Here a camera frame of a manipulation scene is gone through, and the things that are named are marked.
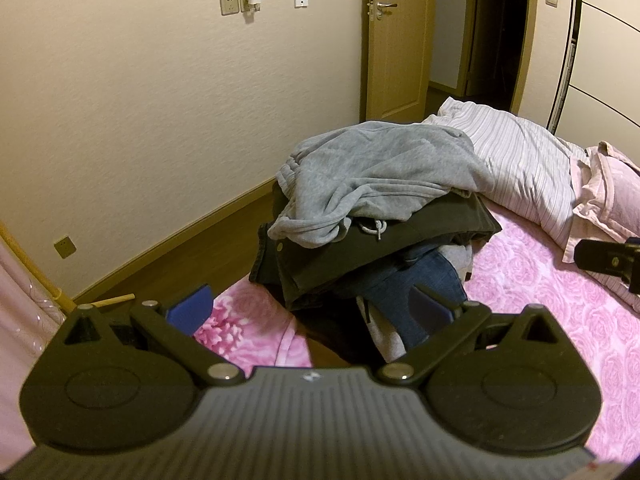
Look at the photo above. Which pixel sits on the wall socket beige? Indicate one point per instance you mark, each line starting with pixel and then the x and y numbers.
pixel 229 7

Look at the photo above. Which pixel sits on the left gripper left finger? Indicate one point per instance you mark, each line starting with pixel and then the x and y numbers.
pixel 170 330

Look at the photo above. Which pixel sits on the grey sweatshirt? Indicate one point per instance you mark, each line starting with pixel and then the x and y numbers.
pixel 375 170

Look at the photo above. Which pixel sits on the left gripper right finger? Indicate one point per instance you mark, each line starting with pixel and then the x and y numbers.
pixel 451 328

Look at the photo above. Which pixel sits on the low wall socket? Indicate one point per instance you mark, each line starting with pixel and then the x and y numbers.
pixel 65 247

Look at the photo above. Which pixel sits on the door handle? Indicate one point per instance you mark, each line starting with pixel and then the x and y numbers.
pixel 378 9

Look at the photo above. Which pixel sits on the blue jeans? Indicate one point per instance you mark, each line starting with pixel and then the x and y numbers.
pixel 443 269

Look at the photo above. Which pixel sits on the wooden door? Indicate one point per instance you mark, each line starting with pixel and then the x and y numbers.
pixel 399 62

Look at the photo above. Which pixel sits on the black garment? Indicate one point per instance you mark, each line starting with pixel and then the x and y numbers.
pixel 327 288

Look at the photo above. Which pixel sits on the wardrobe sliding door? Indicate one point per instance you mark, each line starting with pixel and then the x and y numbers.
pixel 599 93

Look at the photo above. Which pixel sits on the white plug adapter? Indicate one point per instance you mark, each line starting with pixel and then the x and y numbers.
pixel 249 8

